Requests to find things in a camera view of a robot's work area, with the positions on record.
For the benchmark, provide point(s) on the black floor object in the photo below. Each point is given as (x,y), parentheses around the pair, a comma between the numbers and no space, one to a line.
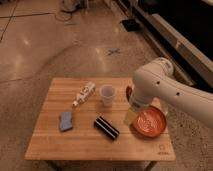
(130,25)

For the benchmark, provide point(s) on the black striped box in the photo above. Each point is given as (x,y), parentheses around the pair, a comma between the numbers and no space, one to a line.
(107,128)

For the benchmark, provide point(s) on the white squeeze bottle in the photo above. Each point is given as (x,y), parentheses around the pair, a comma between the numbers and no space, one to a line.
(84,94)

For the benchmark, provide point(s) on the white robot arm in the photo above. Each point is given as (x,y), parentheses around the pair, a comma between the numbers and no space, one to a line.
(154,80)

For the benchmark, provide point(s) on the grey base with cables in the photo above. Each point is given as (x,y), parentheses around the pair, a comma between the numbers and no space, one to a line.
(70,6)

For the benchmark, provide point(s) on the red pepper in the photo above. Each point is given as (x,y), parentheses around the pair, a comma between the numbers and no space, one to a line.
(128,92)

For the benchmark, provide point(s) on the blue sponge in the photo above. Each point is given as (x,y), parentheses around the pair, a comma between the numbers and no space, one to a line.
(65,121)

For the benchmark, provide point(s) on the orange red bowl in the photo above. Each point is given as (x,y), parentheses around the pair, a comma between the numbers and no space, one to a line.
(151,122)

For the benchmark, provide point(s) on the wooden table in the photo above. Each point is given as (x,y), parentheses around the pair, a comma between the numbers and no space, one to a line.
(85,141)

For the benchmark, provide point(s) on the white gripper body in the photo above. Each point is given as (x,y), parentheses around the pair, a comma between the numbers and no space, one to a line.
(130,116)

